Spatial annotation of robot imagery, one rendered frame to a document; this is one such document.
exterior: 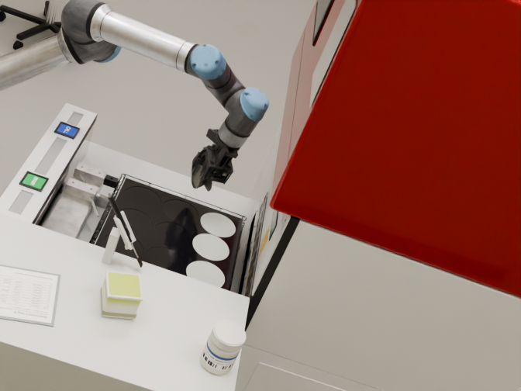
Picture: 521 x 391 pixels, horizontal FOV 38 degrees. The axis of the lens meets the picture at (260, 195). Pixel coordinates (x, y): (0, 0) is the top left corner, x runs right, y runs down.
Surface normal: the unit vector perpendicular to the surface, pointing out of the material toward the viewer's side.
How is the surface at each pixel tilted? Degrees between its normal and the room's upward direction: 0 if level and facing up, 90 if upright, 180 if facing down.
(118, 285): 0
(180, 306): 0
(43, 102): 0
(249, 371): 90
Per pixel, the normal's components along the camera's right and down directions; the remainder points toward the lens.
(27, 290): 0.34, -0.77
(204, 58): -0.19, -0.21
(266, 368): -0.10, 0.55
